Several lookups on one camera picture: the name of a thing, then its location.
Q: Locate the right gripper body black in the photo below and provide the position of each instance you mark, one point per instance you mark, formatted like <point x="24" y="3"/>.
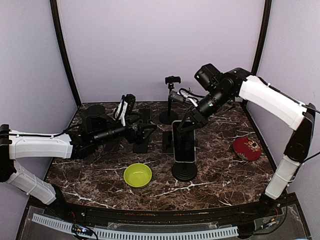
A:
<point x="202" y="120"/>

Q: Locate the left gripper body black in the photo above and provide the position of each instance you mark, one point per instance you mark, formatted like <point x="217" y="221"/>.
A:
<point x="134" y="138"/>

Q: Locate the large black phone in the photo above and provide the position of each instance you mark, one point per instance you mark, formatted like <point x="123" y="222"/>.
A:
<point x="140" y="148"/>

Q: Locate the black folding phone stand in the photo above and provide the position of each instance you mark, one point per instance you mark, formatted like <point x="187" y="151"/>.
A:
<point x="146" y="115"/>

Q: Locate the black tall phone stand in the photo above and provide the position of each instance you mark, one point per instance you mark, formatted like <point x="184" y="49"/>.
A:
<point x="168" y="116"/>

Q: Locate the pink phone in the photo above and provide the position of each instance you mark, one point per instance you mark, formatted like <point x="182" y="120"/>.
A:
<point x="167" y="142"/>

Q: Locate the purple edged phone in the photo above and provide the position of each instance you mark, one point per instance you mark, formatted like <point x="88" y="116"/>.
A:
<point x="112" y="147"/>

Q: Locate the green bowl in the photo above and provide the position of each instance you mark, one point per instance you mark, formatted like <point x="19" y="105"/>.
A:
<point x="137" y="175"/>

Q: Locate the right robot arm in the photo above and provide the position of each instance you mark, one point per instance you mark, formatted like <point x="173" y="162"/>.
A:
<point x="240" y="83"/>

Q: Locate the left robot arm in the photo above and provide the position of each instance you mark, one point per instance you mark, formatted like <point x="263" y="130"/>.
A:
<point x="96" y="129"/>

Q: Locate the red bowl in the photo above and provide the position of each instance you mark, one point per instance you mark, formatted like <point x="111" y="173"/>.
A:
<point x="247" y="149"/>

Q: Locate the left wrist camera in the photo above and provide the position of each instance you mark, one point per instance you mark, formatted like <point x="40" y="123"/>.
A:
<point x="124" y="108"/>

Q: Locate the black front rail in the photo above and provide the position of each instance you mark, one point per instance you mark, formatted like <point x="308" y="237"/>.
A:
<point x="96" y="216"/>

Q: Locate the white cable duct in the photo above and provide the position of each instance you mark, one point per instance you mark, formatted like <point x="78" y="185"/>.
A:
<point x="119" y="231"/>

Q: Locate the right black corner post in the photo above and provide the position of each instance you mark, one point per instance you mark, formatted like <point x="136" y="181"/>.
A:
<point x="262" y="36"/>

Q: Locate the black corner post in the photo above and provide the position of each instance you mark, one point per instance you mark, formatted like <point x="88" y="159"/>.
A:
<point x="262" y="36"/>
<point x="63" y="51"/>

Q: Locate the left black corner post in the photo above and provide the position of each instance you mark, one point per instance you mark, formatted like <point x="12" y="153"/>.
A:
<point x="63" y="51"/>

